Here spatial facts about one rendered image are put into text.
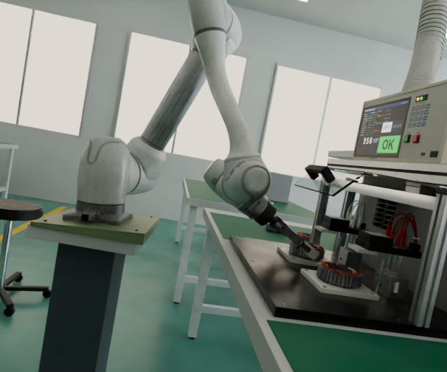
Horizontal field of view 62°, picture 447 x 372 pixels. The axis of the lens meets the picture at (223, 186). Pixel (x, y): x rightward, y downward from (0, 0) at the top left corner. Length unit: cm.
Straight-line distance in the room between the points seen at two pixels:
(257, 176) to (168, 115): 55
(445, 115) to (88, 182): 100
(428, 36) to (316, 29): 377
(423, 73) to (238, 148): 165
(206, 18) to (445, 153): 75
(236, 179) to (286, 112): 498
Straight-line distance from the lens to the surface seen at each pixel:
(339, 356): 70
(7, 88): 615
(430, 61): 253
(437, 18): 271
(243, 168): 92
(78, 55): 593
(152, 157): 137
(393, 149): 115
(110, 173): 122
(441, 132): 101
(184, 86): 136
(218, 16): 122
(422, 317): 91
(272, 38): 604
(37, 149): 595
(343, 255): 128
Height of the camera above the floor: 104
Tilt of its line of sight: 4 degrees down
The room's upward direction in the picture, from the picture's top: 11 degrees clockwise
